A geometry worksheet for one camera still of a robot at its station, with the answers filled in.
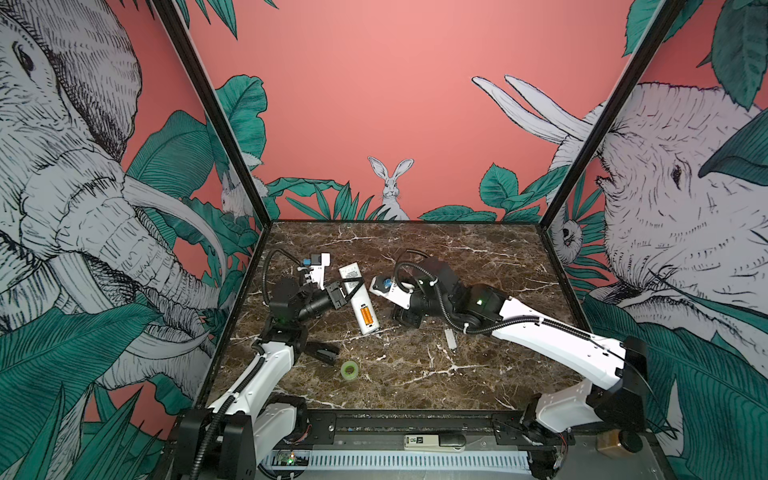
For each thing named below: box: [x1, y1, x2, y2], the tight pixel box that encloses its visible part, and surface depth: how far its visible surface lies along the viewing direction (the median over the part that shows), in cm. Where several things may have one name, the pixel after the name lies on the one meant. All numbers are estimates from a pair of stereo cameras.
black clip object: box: [305, 341, 341, 366], surface depth 87 cm
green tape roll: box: [340, 360, 359, 380], surface depth 85 cm
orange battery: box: [360, 306, 374, 325], surface depth 76 cm
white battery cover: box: [444, 328, 457, 350], surface depth 90 cm
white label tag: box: [404, 434, 439, 450], surface depth 71 cm
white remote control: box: [338, 262, 380, 335], surface depth 75 cm
